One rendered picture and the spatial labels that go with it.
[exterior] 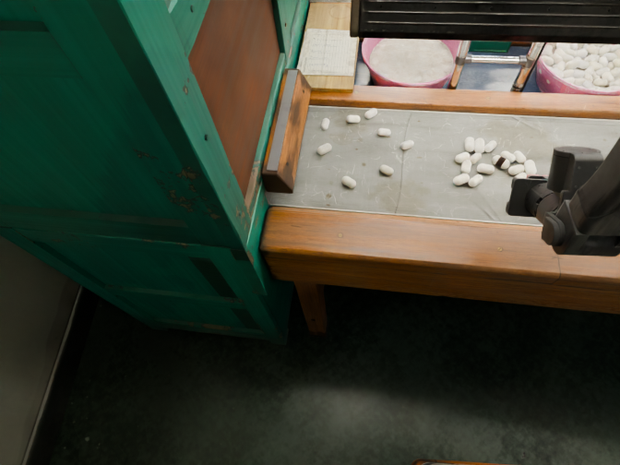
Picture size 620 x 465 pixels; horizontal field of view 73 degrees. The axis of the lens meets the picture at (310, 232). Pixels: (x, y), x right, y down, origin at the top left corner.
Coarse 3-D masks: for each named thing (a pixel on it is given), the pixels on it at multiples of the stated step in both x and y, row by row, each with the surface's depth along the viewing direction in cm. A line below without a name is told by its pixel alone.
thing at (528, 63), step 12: (468, 48) 92; (540, 48) 90; (456, 60) 96; (468, 60) 95; (480, 60) 95; (492, 60) 94; (504, 60) 94; (516, 60) 94; (528, 60) 93; (456, 72) 98; (528, 72) 96; (456, 84) 101; (516, 84) 99
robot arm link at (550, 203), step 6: (546, 198) 63; (552, 198) 62; (558, 198) 61; (540, 204) 64; (546, 204) 62; (552, 204) 61; (558, 204) 59; (540, 210) 63; (546, 210) 61; (552, 210) 60; (540, 216) 63
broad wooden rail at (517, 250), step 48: (288, 240) 86; (336, 240) 85; (384, 240) 84; (432, 240) 84; (480, 240) 83; (528, 240) 82; (384, 288) 97; (432, 288) 93; (480, 288) 89; (528, 288) 86; (576, 288) 82
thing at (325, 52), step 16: (320, 32) 113; (336, 32) 112; (304, 48) 110; (320, 48) 110; (336, 48) 109; (352, 48) 109; (304, 64) 107; (320, 64) 107; (336, 64) 107; (352, 64) 106
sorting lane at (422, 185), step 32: (320, 128) 102; (352, 128) 102; (416, 128) 100; (448, 128) 99; (480, 128) 99; (512, 128) 98; (544, 128) 97; (576, 128) 97; (608, 128) 96; (320, 160) 98; (352, 160) 97; (384, 160) 97; (416, 160) 96; (448, 160) 95; (480, 160) 95; (544, 160) 93; (320, 192) 94; (352, 192) 93; (384, 192) 93; (416, 192) 92; (448, 192) 91; (480, 192) 91; (512, 224) 87
